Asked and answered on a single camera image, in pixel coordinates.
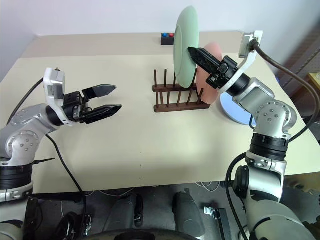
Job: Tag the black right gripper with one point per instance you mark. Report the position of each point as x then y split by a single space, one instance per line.
222 73

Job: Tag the red push button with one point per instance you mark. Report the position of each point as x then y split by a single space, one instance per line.
171 35

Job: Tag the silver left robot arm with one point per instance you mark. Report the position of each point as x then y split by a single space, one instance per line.
25 140

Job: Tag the black bar with metal latch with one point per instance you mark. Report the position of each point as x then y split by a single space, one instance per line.
217 220

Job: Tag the green plate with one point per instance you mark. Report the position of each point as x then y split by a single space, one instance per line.
183 32

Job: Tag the blue push button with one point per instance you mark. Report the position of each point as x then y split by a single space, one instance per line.
165 35

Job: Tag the dark wooden dish rack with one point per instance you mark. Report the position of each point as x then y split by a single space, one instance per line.
180 107

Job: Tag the pink plate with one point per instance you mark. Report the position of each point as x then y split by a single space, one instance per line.
208 93

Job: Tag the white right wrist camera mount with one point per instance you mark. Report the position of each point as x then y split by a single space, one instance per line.
246 45

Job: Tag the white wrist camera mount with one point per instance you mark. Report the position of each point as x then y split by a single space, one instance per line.
53 85
246 45

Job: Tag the black button box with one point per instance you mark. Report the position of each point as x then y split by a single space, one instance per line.
167 40

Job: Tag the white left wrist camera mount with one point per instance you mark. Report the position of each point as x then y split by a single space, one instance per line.
53 85

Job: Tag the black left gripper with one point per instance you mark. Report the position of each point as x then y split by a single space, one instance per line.
75 107

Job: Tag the dark grey rounded shape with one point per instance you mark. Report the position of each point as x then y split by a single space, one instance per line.
122 212
187 215

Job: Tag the blue plate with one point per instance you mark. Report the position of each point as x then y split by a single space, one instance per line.
230 106

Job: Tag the black zip tie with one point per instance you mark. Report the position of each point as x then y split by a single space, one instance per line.
45 160

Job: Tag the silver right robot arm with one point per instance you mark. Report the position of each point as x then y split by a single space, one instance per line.
270 110

